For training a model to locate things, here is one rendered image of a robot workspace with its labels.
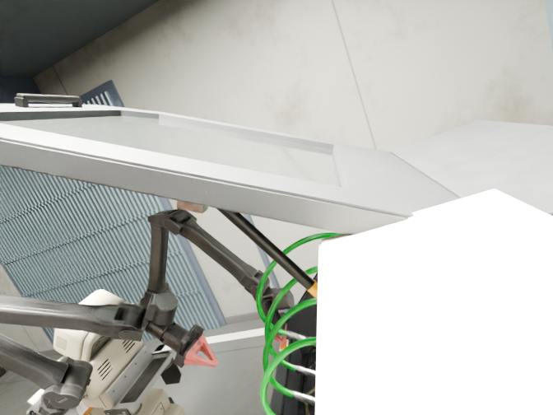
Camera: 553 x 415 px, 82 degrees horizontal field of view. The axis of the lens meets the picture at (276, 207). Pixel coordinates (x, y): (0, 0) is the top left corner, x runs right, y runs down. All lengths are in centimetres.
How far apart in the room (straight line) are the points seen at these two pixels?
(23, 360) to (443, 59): 261
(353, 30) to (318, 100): 51
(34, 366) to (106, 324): 27
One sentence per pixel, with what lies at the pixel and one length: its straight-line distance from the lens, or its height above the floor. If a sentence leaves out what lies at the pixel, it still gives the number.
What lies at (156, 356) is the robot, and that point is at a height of 104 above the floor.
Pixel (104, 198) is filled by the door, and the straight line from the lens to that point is 354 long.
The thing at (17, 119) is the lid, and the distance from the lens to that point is 85.
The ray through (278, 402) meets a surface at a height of 95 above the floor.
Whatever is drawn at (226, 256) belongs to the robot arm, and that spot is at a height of 135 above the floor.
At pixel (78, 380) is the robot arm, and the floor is 125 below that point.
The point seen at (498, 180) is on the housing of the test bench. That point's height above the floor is 150.
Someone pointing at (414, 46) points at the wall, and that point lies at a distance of 259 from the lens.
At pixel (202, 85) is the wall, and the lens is 283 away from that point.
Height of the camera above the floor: 171
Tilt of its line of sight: 14 degrees down
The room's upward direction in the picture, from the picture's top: 21 degrees counter-clockwise
